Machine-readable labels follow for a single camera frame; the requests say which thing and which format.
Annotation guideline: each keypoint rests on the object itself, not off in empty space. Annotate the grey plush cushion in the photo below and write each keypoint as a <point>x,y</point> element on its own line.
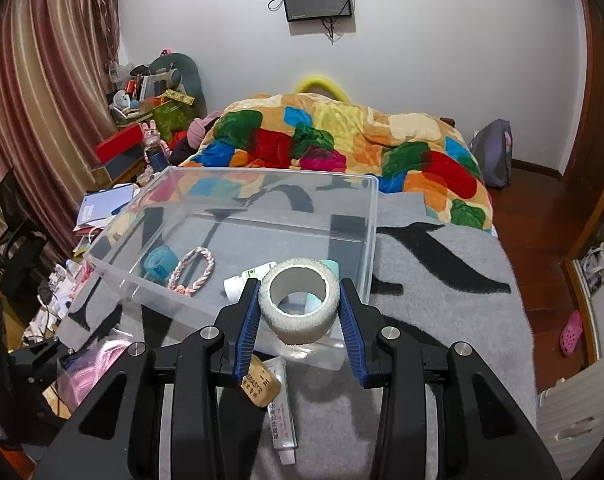
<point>186,72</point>

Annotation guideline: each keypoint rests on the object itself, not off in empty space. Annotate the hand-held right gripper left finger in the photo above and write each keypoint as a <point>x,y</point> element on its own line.
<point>247,332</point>

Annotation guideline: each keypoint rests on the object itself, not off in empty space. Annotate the pink clog shoe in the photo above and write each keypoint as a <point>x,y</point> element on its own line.
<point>571,332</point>

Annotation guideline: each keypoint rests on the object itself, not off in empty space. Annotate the pink bunny bottle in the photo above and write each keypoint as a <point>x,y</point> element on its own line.
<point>155,152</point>

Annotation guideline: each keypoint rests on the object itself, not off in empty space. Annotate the pink knit hat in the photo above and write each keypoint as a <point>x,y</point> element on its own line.
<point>201,130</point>

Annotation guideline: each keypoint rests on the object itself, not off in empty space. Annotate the wooden wardrobe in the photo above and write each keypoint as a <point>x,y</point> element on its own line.
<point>599,135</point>

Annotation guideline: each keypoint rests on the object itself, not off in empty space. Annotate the yellow pillow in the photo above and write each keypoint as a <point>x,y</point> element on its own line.
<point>327,82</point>

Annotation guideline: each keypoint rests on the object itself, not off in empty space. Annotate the teal tape roll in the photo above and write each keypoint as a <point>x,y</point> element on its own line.
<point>157,262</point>

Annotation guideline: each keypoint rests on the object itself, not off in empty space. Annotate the colourful patchwork blanket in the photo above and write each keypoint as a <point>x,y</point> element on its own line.
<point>332,120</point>

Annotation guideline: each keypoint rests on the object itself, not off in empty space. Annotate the black office chair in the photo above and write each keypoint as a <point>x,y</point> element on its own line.
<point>19,250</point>

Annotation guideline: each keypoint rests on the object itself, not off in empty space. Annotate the white shoes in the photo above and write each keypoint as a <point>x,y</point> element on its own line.
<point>602,262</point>

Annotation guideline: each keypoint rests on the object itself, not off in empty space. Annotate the pink striped curtain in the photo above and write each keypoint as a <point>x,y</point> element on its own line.
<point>46,85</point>

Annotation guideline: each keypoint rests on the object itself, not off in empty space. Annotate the red box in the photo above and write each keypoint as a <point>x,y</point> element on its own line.
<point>116,142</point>

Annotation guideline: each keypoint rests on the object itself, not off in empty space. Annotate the blue notebook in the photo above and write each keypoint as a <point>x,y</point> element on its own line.
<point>104,205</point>

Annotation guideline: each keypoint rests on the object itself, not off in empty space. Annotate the clear bag of pink yarn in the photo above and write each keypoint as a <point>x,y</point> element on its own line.
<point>89,380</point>

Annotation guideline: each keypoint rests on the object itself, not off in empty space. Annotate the white tube with green label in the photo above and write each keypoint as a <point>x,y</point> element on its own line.
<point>240,284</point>

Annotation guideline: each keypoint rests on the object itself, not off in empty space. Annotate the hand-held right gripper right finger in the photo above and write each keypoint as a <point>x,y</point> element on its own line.
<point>354,342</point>

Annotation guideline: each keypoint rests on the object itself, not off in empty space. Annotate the teal plastic item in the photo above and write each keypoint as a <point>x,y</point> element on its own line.
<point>330,266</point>

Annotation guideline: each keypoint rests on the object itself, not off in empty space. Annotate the grey blanket with black pattern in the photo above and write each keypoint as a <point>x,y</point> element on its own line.
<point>457,320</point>

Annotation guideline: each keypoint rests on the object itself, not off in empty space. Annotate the pile of papers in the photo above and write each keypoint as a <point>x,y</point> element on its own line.
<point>56,295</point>

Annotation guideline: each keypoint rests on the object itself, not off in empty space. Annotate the clear plastic storage box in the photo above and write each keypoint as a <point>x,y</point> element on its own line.
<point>131,290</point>

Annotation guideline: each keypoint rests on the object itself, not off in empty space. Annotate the green patterned bag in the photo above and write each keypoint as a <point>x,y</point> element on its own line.
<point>174,115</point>

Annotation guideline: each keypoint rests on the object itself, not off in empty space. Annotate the white plastic drawer cabinet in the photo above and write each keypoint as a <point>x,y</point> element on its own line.
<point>574,410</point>

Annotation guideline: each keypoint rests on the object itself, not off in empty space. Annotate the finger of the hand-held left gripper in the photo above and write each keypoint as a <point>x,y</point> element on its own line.
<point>36,360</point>

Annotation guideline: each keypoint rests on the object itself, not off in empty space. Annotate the white tape roll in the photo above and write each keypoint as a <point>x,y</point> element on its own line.
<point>302,331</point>

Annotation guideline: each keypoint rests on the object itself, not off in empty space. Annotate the white ointment tube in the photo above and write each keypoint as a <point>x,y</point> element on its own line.
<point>283,425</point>

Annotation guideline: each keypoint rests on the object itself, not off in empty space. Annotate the purple backpack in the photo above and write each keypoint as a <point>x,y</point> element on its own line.
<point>492,155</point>

